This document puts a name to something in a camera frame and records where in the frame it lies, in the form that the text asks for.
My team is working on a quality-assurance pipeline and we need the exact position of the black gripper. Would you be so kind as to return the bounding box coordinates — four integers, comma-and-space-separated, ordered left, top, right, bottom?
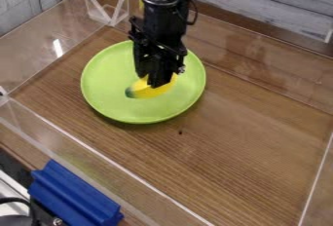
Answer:
129, 0, 190, 89

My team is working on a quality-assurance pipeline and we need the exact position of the yellow toy banana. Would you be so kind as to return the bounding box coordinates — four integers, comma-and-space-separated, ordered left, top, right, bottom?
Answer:
125, 74, 177, 98

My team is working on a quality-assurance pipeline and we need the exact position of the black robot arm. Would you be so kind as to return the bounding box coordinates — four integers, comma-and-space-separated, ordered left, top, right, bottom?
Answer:
129, 0, 198, 89

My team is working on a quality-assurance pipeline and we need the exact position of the green round plate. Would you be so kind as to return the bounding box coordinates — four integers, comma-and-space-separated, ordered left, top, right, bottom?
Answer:
81, 40, 208, 124

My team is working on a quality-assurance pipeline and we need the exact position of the yellow labelled tin can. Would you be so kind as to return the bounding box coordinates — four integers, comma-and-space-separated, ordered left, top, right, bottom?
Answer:
138, 0, 145, 10

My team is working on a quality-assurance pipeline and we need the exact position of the blue plastic clamp block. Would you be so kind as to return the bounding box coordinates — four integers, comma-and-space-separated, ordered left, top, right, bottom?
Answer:
29, 160, 124, 226

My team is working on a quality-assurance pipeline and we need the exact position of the clear acrylic triangle bracket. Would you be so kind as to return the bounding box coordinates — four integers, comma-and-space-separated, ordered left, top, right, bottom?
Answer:
85, 0, 130, 28

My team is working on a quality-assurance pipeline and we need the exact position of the clear acrylic front wall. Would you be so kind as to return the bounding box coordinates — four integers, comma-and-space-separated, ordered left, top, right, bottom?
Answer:
0, 87, 215, 226

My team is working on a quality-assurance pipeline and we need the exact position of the black cable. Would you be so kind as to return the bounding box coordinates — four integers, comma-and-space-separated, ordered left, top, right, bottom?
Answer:
0, 197, 45, 219

